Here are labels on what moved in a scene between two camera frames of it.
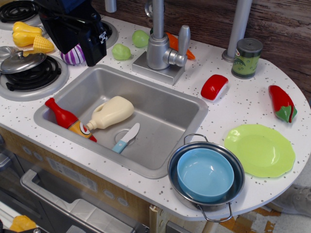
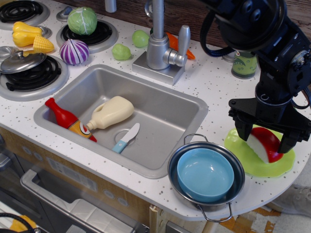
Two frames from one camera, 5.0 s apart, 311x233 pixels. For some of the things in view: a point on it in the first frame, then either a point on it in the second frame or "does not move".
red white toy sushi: (213, 87) -> (265, 144)
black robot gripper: (67, 23) -> (272, 107)
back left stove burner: (25, 11) does not move
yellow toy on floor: (21, 223) does not move
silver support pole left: (111, 6) does not move
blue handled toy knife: (121, 145) does not move
